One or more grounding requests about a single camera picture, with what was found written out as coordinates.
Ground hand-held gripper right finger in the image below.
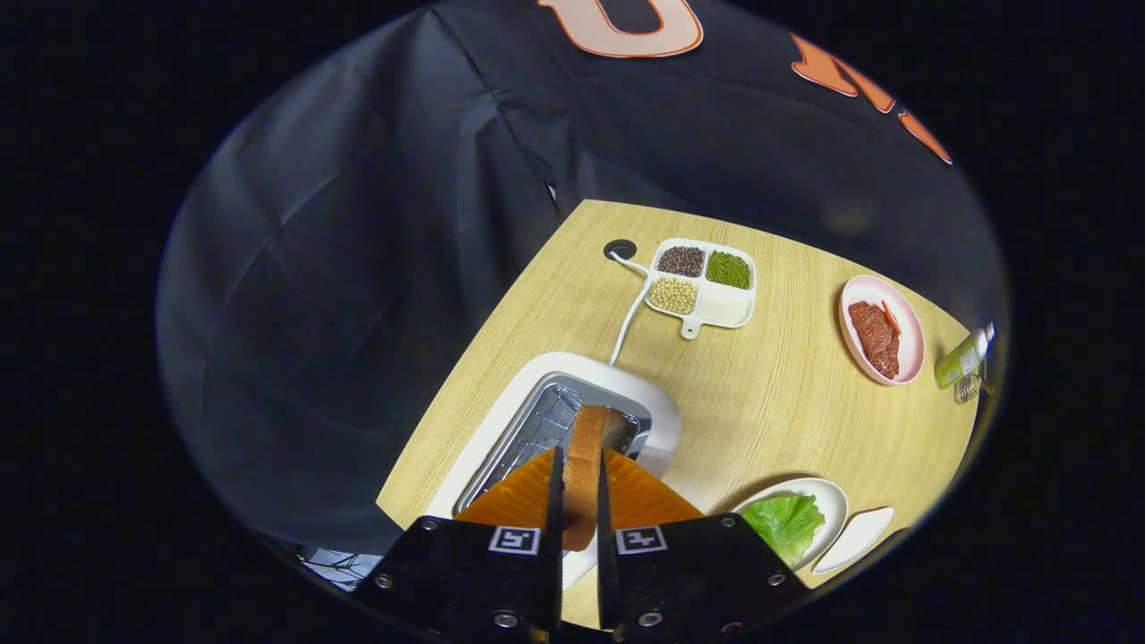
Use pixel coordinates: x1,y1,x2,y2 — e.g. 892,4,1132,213
597,447,810,643

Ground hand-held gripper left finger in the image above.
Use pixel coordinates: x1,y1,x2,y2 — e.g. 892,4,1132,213
351,445,566,643

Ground green lettuce leaf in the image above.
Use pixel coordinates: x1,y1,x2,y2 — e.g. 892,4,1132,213
741,494,827,570

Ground toasted bread slice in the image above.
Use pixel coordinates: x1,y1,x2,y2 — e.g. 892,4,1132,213
561,404,627,552

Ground round white plate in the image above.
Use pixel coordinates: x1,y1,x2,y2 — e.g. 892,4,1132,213
732,477,849,573

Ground rectangular white plate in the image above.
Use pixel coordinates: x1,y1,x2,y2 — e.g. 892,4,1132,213
812,506,895,575

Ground white toaster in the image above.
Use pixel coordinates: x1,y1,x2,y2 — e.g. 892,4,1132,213
420,351,683,591

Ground divided white dish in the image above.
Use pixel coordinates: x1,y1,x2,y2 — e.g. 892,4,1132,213
644,237,758,341

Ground pile of yellow soybeans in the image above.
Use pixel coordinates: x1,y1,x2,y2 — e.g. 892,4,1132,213
649,276,699,315

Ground cooked brown meat pieces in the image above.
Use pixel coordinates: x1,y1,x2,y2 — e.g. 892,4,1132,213
848,301,902,379

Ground pink plate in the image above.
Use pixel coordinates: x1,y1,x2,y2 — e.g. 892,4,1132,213
838,274,926,386

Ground pile of green beans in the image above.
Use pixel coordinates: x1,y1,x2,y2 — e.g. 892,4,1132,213
706,250,752,290

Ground pile of dark beans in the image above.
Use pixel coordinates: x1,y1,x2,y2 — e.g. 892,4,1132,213
657,246,706,277

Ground black backdrop cloth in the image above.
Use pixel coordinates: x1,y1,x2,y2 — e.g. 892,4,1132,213
157,0,1007,555

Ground green label metal bottle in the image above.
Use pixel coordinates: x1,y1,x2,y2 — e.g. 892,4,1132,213
934,322,997,390

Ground white power cable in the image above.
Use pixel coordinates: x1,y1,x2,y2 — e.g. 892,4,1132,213
608,250,658,366

